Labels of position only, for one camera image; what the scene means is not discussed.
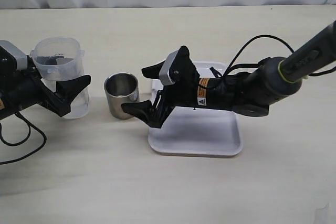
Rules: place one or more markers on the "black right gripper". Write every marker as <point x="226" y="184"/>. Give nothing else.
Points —
<point x="189" y="91"/>

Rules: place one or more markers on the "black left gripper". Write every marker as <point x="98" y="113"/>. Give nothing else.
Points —
<point x="21" y="89"/>

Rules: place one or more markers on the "clear plastic measuring cup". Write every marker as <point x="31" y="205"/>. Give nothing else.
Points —
<point x="58" y="59"/>

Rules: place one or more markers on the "stainless steel cup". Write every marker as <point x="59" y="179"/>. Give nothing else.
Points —
<point x="121" y="88"/>

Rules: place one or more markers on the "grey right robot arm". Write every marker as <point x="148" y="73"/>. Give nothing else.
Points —
<point x="247" y="89"/>

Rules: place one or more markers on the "white plastic tray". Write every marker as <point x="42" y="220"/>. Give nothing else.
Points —
<point x="198" y="132"/>

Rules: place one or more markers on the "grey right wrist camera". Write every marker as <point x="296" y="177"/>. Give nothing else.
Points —
<point x="165" y="73"/>

